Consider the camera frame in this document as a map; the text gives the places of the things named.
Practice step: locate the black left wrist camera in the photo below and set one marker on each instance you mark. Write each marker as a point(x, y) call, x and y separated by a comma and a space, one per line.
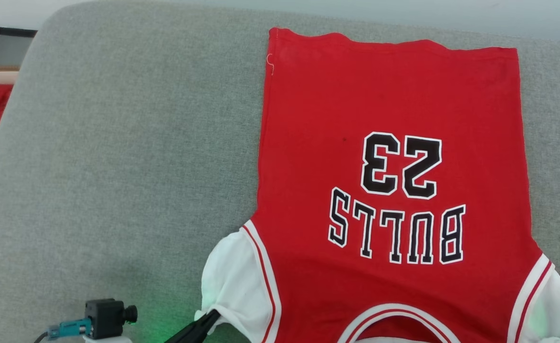
point(106, 317)

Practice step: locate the red and white basketball jersey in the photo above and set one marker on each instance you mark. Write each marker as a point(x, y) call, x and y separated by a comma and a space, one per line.
point(394, 95)

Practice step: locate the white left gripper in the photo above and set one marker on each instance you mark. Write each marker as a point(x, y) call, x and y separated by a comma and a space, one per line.
point(106, 340)

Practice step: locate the teal left camera connector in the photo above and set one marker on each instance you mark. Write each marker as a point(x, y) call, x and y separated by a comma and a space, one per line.
point(73, 328)

